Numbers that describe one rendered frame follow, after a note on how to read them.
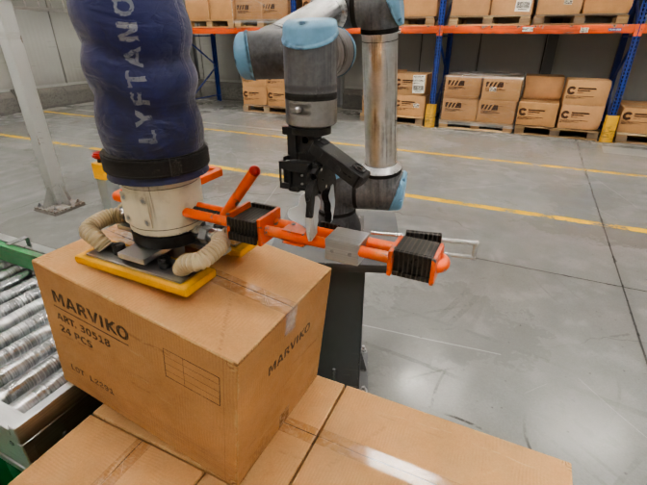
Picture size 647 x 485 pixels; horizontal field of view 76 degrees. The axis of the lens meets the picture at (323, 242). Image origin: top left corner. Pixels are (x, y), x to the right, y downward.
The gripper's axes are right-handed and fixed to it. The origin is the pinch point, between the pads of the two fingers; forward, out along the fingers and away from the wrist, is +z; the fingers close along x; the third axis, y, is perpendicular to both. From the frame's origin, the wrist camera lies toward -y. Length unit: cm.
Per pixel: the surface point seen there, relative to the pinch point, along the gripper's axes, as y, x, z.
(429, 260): -22.2, 4.1, -0.3
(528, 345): -55, -136, 114
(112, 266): 45.6, 14.7, 12.1
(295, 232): 4.2, 3.5, 0.1
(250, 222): 13.2, 5.4, -1.0
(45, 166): 352, -153, 71
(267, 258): 22.3, -12.5, 18.0
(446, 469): -31, -4, 59
